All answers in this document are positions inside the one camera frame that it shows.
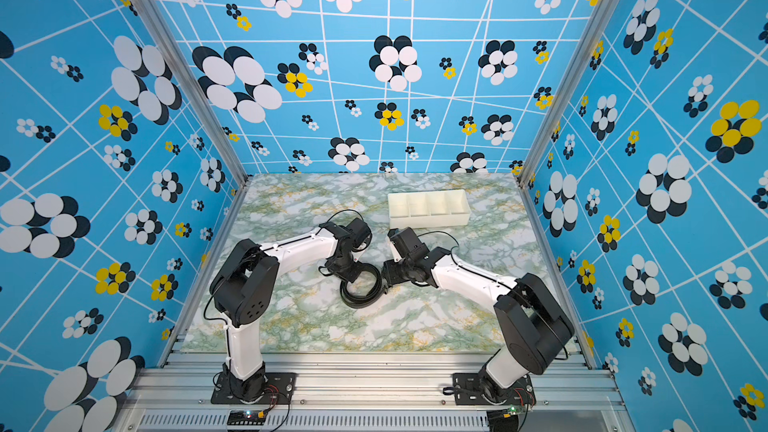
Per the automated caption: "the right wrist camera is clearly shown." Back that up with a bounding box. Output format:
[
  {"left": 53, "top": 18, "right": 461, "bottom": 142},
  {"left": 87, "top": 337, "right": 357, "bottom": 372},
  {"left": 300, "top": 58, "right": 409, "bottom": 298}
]
[{"left": 388, "top": 227, "right": 429, "bottom": 261}]

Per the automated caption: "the aluminium corner post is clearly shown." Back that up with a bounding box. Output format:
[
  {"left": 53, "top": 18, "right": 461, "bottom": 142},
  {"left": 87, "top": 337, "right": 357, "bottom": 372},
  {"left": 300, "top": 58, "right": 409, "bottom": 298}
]
[
  {"left": 519, "top": 0, "right": 620, "bottom": 189},
  {"left": 132, "top": 0, "right": 248, "bottom": 187}
]

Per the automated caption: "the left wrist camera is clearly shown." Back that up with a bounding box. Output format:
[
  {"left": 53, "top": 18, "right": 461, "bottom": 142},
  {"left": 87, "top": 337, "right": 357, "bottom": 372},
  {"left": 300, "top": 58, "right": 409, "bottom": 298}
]
[{"left": 320, "top": 218, "right": 372, "bottom": 252}]

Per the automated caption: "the white compartment storage tray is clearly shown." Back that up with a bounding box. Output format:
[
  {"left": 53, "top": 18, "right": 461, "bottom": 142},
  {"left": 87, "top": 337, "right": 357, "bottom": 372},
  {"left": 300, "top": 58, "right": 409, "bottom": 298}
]
[{"left": 388, "top": 189, "right": 471, "bottom": 229}]

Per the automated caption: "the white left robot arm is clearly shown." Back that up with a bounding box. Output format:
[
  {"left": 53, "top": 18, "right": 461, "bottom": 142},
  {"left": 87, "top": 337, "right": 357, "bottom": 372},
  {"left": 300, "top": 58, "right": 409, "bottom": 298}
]
[{"left": 210, "top": 228, "right": 371, "bottom": 403}]

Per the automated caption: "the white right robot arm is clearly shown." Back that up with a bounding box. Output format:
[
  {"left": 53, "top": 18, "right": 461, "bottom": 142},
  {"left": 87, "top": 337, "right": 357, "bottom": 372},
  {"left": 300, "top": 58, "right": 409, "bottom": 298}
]
[{"left": 382, "top": 252, "right": 575, "bottom": 404}]

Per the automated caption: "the left controller board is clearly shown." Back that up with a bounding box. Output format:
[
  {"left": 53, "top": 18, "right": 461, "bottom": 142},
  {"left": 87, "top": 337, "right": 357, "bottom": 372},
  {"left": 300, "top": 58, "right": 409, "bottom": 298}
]
[{"left": 226, "top": 410, "right": 268, "bottom": 428}]

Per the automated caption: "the black belt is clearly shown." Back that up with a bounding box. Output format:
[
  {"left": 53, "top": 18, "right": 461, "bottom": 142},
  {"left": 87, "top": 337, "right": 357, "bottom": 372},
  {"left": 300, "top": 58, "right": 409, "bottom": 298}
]
[{"left": 340, "top": 263, "right": 384, "bottom": 309}]

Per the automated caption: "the aluminium front rail frame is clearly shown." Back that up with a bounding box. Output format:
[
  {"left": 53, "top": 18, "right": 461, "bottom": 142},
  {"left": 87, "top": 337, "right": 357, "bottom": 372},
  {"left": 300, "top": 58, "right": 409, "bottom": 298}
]
[{"left": 114, "top": 351, "right": 635, "bottom": 431}]

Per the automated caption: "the aluminium corner post left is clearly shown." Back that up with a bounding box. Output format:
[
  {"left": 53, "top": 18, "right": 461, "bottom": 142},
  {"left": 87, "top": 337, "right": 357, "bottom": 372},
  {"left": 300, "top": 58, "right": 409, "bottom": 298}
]
[{"left": 132, "top": 0, "right": 248, "bottom": 187}]

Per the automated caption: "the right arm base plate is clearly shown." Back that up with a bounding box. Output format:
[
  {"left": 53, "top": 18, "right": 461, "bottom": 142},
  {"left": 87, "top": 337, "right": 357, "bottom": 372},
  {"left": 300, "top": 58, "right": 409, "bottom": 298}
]
[{"left": 442, "top": 373, "right": 536, "bottom": 408}]

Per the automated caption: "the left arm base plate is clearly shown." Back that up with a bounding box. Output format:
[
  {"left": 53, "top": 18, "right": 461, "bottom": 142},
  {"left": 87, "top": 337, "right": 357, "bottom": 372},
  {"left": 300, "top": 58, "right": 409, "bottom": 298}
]
[{"left": 210, "top": 371, "right": 298, "bottom": 406}]

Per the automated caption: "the controller board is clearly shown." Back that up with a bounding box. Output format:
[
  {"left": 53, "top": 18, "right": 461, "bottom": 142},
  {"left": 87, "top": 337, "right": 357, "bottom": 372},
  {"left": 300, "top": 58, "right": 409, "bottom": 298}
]
[
  {"left": 226, "top": 410, "right": 268, "bottom": 428},
  {"left": 486, "top": 409, "right": 520, "bottom": 432}
]

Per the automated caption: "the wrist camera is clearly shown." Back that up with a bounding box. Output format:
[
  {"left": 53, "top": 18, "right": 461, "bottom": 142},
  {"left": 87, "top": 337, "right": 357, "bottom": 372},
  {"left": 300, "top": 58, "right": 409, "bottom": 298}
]
[
  {"left": 320, "top": 218, "right": 372, "bottom": 252},
  {"left": 388, "top": 227, "right": 429, "bottom": 261}
]

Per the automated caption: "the right controller board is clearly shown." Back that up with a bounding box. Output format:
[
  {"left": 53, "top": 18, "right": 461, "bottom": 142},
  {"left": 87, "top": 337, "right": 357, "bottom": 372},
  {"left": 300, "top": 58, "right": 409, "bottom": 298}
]
[{"left": 486, "top": 409, "right": 520, "bottom": 432}]

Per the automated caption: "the aluminium corner post right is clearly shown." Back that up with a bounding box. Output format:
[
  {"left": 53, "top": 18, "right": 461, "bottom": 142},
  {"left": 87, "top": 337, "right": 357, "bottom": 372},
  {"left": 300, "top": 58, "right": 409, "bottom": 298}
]
[{"left": 519, "top": 0, "right": 620, "bottom": 189}]

